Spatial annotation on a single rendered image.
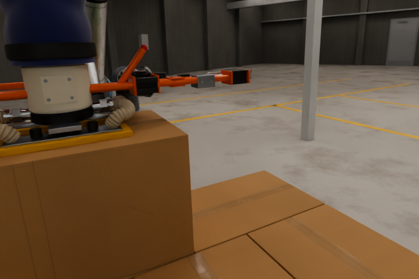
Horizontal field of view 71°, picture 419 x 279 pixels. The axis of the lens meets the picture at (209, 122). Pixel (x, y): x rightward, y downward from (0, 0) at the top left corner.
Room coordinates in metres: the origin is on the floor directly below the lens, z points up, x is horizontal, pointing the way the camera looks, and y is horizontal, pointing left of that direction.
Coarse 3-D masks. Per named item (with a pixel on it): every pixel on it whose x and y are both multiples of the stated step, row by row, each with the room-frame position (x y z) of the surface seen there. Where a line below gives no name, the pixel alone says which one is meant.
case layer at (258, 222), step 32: (192, 192) 1.21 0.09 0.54; (224, 192) 1.20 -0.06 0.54; (256, 192) 1.20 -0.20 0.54; (288, 192) 1.19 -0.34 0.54; (224, 224) 0.96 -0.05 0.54; (256, 224) 0.95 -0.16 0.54; (288, 224) 0.95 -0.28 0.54; (320, 224) 0.94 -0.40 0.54; (352, 224) 0.94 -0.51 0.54; (192, 256) 0.80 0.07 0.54; (224, 256) 0.79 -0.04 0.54; (256, 256) 0.79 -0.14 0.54; (288, 256) 0.78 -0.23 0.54; (320, 256) 0.78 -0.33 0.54; (352, 256) 0.77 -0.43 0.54; (384, 256) 0.77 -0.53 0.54; (416, 256) 0.76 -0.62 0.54
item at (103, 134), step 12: (96, 120) 0.81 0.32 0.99; (36, 132) 0.73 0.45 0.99; (72, 132) 0.78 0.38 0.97; (84, 132) 0.78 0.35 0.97; (96, 132) 0.78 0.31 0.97; (108, 132) 0.79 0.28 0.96; (120, 132) 0.79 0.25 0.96; (132, 132) 0.81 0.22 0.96; (0, 144) 0.71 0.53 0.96; (12, 144) 0.69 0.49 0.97; (24, 144) 0.70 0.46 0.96; (36, 144) 0.70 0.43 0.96; (48, 144) 0.71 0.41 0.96; (60, 144) 0.72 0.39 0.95; (72, 144) 0.73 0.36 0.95; (0, 156) 0.66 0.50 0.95
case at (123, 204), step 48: (96, 144) 0.74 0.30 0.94; (144, 144) 0.75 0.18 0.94; (0, 192) 0.61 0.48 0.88; (48, 192) 0.65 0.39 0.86; (96, 192) 0.69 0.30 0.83; (144, 192) 0.75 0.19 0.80; (0, 240) 0.60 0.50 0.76; (48, 240) 0.64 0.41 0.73; (96, 240) 0.69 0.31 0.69; (144, 240) 0.74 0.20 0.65; (192, 240) 0.81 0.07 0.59
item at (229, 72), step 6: (222, 72) 1.13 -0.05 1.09; (228, 72) 1.08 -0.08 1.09; (234, 72) 1.08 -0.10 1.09; (240, 72) 1.10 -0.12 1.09; (246, 72) 1.11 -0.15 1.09; (234, 78) 1.09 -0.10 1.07; (240, 78) 1.10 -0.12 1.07; (246, 78) 1.11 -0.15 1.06; (228, 84) 1.09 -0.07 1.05; (234, 84) 1.08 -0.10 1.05
